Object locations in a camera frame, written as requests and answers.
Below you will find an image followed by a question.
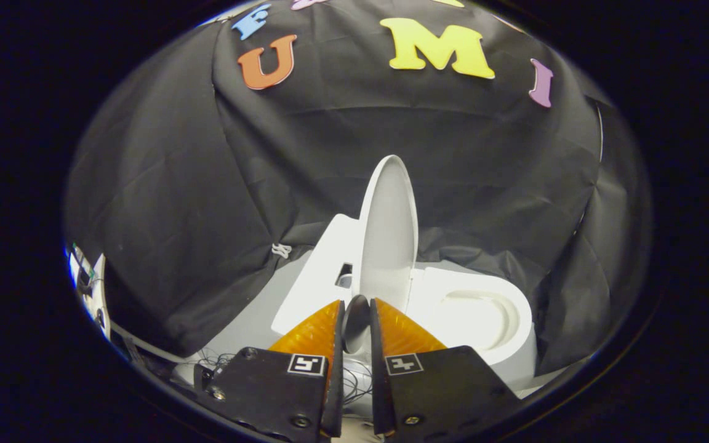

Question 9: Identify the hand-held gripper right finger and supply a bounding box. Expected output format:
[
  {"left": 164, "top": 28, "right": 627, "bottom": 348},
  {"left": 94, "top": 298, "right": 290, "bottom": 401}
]
[{"left": 369, "top": 298, "right": 523, "bottom": 439}]

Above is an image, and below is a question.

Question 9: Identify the white toilet bowl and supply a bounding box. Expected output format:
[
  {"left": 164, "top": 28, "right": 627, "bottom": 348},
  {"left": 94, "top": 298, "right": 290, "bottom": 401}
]
[{"left": 407, "top": 266, "right": 538, "bottom": 394}]

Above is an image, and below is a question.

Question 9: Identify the black backdrop cloth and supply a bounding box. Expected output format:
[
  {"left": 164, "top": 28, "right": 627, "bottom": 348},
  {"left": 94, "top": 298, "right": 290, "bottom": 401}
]
[{"left": 64, "top": 0, "right": 655, "bottom": 376}]

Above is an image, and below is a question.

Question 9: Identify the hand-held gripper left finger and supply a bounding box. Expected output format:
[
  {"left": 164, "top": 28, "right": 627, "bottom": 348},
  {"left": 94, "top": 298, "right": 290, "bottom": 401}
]
[{"left": 193, "top": 300, "right": 346, "bottom": 443}]

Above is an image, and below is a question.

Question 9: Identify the white toilet lid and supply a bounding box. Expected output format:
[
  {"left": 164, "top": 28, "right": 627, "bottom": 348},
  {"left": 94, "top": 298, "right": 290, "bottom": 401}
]
[{"left": 342, "top": 154, "right": 420, "bottom": 354}]

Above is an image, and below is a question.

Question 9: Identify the black cable bundle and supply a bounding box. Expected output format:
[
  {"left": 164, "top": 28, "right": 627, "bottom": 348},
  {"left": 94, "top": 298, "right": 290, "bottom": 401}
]
[{"left": 198, "top": 348, "right": 375, "bottom": 408}]

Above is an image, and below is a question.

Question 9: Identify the white toilet tank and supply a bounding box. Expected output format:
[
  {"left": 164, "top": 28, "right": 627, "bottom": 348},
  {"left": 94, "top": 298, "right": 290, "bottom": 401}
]
[{"left": 271, "top": 214, "right": 367, "bottom": 336}]

